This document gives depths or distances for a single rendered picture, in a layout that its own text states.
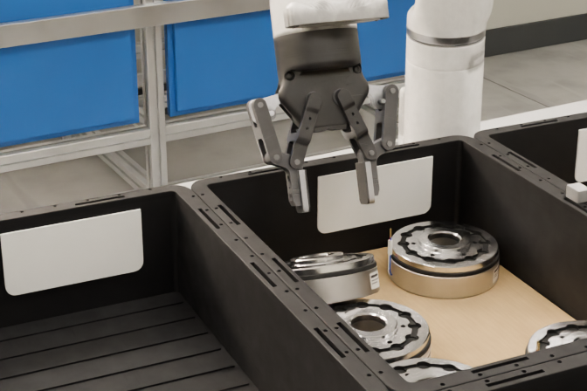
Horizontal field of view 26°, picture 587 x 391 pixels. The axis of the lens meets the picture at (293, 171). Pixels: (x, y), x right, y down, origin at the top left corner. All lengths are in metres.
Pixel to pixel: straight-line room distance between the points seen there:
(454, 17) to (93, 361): 0.61
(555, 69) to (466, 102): 3.11
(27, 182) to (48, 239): 2.50
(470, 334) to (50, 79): 1.97
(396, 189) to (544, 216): 0.16
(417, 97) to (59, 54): 1.57
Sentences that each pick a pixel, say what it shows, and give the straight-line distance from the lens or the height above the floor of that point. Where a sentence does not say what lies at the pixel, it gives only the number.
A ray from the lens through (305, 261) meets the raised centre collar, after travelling 1.10.
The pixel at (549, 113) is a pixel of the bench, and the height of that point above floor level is 0.70.
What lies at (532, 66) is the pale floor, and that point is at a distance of 4.62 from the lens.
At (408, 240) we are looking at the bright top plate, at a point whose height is 0.86.
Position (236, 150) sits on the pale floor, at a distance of 3.77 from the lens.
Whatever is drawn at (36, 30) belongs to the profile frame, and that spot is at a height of 0.59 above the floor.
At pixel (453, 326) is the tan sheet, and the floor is 0.83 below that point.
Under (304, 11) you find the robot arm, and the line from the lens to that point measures 1.06.
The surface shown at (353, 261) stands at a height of 0.89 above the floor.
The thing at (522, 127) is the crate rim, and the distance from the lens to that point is 1.31.
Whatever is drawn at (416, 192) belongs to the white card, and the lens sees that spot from 1.26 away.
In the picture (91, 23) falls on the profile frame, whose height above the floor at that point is 0.59.
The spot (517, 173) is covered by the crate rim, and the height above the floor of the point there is 0.93.
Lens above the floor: 1.38
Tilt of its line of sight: 22 degrees down
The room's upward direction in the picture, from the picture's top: straight up
